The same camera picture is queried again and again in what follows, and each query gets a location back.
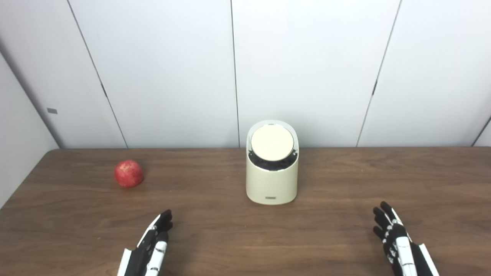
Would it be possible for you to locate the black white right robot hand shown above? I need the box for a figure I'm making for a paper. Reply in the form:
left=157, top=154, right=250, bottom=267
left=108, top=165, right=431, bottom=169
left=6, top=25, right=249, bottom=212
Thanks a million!
left=373, top=201, right=440, bottom=276

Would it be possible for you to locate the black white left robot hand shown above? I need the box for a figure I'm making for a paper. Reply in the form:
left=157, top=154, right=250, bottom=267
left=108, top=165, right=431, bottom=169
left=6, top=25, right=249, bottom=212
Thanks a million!
left=117, top=209, right=173, bottom=276

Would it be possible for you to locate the red apple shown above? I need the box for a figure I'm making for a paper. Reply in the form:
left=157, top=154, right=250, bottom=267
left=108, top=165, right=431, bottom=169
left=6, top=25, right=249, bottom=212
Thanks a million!
left=114, top=160, right=144, bottom=188

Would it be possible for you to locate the cream round bin lid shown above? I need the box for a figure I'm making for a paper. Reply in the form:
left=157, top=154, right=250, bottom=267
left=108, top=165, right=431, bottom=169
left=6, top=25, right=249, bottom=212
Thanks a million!
left=250, top=125, right=295, bottom=161

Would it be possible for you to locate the cream-colored bin body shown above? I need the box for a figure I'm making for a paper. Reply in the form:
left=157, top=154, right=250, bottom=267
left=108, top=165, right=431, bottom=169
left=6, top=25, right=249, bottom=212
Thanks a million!
left=246, top=120, right=299, bottom=205

